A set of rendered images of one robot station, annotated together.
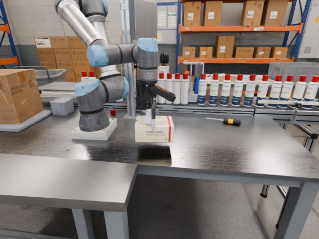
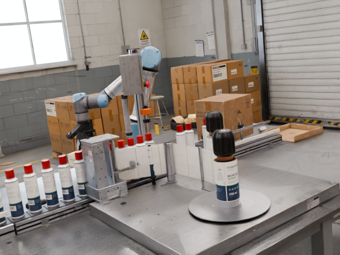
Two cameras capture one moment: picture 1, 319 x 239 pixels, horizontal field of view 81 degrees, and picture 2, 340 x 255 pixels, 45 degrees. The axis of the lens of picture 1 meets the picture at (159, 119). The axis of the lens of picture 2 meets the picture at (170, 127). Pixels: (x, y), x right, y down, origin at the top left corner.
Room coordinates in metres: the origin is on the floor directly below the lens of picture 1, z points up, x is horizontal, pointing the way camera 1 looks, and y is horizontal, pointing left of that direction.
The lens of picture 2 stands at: (2.81, -1.19, 1.51)
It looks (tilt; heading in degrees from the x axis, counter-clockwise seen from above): 11 degrees down; 137
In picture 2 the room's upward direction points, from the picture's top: 6 degrees counter-clockwise
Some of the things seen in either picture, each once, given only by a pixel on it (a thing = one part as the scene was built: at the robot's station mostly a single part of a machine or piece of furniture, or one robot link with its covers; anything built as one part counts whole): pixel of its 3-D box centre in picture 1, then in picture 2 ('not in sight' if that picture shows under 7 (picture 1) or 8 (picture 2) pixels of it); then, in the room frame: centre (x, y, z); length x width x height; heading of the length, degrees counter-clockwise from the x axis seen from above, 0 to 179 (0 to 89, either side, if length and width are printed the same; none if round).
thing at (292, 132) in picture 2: not in sight; (292, 132); (1.41, 1.19, 0.85); 0.30 x 0.26 x 0.04; 83
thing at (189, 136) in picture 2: not in sight; (189, 141); (1.30, 0.34, 0.98); 0.05 x 0.05 x 0.20
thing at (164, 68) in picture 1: (164, 68); (225, 167); (1.86, -0.05, 1.04); 0.09 x 0.09 x 0.29
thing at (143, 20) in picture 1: (140, 21); (132, 73); (1.19, 0.11, 1.38); 0.17 x 0.10 x 0.19; 138
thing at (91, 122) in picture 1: (93, 116); not in sight; (0.89, 0.34, 0.92); 0.15 x 0.15 x 0.10
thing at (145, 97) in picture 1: (146, 94); (85, 130); (0.76, 0.05, 1.07); 0.09 x 0.08 x 0.12; 92
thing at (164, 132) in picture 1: (154, 128); (85, 157); (0.76, 0.02, 0.92); 0.16 x 0.12 x 0.07; 92
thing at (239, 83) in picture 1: (238, 90); (32, 188); (1.19, -0.51, 0.98); 0.05 x 0.05 x 0.20
